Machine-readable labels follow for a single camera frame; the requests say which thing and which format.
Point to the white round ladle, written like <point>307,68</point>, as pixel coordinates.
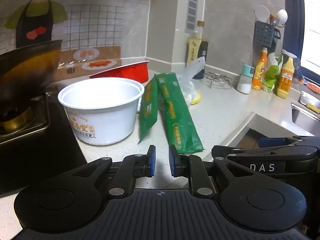
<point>282,15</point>

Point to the green bag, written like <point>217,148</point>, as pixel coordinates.
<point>272,72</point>

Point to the long green packet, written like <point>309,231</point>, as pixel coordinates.
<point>177,112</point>

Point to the clear plastic bag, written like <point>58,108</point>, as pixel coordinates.
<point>190,75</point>

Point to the white strainer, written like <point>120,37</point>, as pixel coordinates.
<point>262,12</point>

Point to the dark soy sauce bottle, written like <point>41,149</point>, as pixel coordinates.
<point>193,50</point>

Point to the red foil tray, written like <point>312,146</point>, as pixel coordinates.
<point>132,73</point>

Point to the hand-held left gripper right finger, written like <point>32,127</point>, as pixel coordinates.
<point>172,161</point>

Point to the white plastic bowl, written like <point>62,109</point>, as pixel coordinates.
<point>105,115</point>

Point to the red item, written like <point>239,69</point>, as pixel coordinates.
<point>313,87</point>

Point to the salt shaker with teal lid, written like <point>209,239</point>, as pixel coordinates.
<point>245,87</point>

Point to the white tray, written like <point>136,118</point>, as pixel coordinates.
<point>308,97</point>

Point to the window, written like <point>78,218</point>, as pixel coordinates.
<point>312,17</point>

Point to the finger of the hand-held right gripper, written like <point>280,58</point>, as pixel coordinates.
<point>266,142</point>
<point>225,150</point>

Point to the steel sink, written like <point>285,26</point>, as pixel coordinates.
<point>305,120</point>

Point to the small green packet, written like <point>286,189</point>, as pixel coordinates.
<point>148,110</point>

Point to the black wok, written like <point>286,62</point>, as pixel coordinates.
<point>25,67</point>

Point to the grey slatted wall strip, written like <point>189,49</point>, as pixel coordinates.
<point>193,5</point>

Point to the kitchen wall sticker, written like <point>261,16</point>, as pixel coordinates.
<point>87,25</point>

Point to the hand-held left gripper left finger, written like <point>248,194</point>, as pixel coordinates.
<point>152,161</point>

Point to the yellow bottle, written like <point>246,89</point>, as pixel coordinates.
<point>285,80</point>

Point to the dark grey utensil holder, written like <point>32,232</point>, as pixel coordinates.
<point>262,33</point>

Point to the orange bottle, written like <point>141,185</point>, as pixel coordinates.
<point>258,72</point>

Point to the gas stove burner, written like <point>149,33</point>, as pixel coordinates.
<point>62,142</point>

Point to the yellow sponge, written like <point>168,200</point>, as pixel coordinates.
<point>313,108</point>

